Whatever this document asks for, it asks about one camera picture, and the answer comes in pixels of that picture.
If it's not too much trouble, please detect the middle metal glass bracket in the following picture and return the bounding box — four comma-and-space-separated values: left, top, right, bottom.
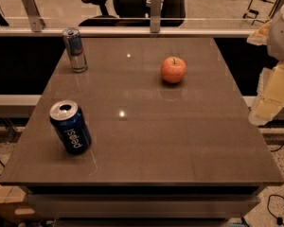
150, 0, 161, 33

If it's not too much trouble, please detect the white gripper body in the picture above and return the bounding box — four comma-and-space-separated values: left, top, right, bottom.
267, 4, 284, 61

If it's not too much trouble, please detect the left metal glass bracket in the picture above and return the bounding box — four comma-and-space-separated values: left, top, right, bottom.
21, 0, 45, 32

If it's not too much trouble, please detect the cardboard box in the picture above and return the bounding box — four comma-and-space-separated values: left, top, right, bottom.
0, 185, 40, 224

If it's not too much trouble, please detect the black office chair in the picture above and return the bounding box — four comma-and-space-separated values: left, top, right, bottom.
80, 0, 186, 26

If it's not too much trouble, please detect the blue pepsi can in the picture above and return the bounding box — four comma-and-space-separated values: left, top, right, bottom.
49, 100, 92, 154

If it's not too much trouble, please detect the wooden stool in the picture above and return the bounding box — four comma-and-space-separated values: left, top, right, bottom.
242, 0, 278, 25

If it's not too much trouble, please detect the tall red bull can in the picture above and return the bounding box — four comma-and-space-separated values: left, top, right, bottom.
62, 27, 88, 73

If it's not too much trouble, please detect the black floor cable right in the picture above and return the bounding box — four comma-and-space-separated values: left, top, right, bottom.
266, 194, 284, 227

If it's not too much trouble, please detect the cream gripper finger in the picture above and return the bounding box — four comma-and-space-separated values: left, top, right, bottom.
248, 61, 284, 126
247, 21, 271, 45

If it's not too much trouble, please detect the red apple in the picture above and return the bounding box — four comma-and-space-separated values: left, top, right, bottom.
161, 57, 186, 83

